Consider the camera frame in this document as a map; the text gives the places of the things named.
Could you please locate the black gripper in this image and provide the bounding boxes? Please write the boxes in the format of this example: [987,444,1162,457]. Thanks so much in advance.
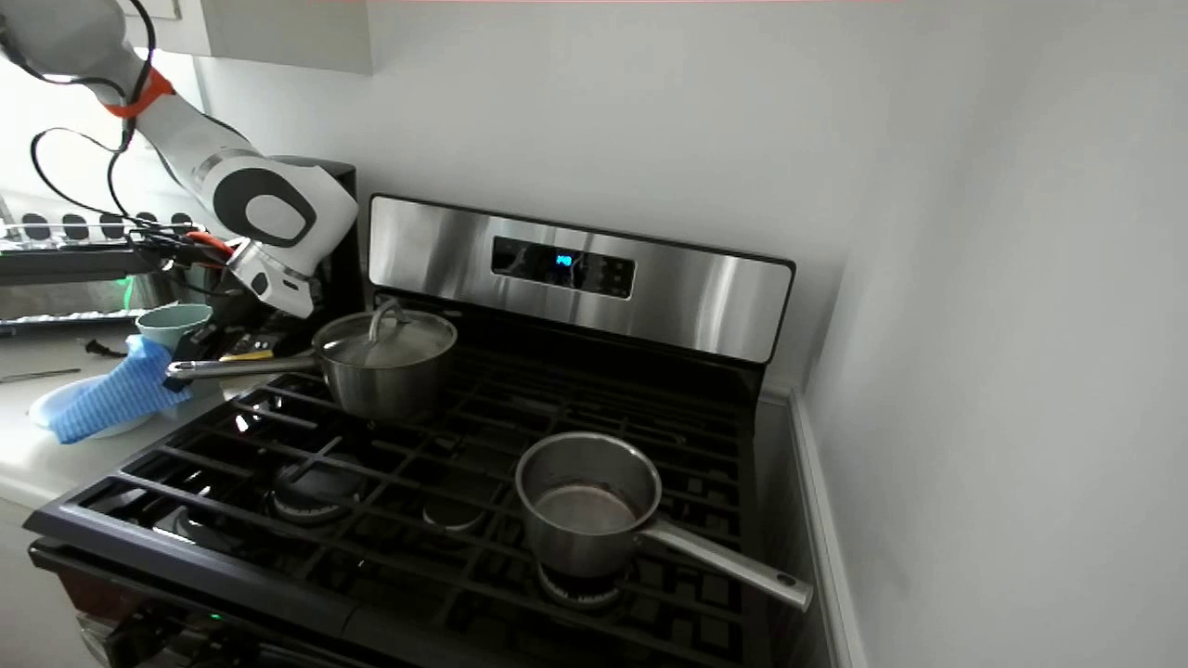
[162,237,292,372]

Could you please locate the black stove control display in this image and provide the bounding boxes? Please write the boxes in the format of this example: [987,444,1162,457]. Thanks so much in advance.
[485,232,637,300]

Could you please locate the stainless steel countertop appliance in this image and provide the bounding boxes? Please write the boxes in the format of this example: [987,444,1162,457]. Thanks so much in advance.
[0,200,200,334]

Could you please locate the teal mug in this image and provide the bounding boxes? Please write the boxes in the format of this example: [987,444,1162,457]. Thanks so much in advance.
[131,300,215,356]

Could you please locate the orange cable clip on arm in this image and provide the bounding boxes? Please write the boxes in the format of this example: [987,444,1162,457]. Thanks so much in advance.
[103,65,177,122]

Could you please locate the steel saucepan with round handle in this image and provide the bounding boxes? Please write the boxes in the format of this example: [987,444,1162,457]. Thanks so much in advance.
[512,426,817,619]

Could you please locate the bright window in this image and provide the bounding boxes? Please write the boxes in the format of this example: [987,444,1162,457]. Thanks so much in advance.
[0,34,218,220]

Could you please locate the thin black cord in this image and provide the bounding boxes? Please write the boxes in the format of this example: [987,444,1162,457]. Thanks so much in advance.
[82,339,156,363]

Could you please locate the stainless steel gas stove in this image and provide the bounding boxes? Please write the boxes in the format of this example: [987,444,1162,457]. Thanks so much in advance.
[20,191,822,668]

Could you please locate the steel pot lid with handle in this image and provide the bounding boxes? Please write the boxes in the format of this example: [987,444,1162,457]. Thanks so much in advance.
[309,298,459,372]

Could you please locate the orange cable clip at wrist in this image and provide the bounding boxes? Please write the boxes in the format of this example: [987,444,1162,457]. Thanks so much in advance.
[182,226,236,258]

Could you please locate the blue cloth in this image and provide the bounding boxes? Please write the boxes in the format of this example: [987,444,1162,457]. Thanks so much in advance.
[31,334,197,447]

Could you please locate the steel saucepan with flat handle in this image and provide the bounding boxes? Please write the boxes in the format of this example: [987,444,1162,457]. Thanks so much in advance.
[162,309,459,426]

